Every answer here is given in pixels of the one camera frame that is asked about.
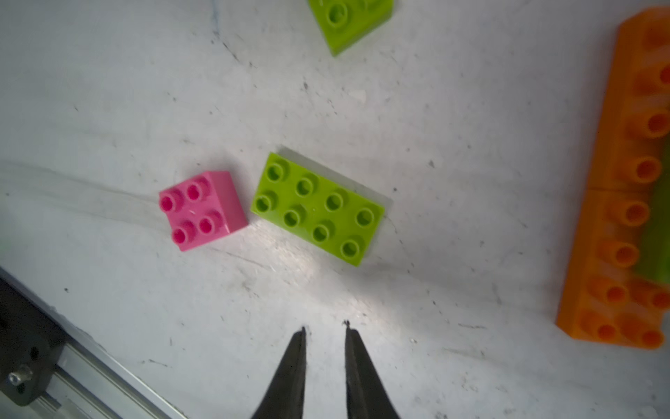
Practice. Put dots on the orange lego brick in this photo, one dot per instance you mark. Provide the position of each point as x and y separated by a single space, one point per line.
634 123
603 299

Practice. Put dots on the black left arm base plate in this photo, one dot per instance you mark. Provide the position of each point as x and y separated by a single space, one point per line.
31 344

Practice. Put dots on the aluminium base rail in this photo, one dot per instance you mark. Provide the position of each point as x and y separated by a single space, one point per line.
87 381

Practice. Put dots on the green lego brick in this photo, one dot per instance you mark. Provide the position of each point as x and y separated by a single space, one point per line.
345 22
316 209
654 243

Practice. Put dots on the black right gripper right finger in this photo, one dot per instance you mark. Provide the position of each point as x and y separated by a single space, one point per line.
366 395

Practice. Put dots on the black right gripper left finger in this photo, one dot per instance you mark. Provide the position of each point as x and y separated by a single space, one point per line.
285 395

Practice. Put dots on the pink square lego brick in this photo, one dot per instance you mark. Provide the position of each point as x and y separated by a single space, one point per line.
202 209

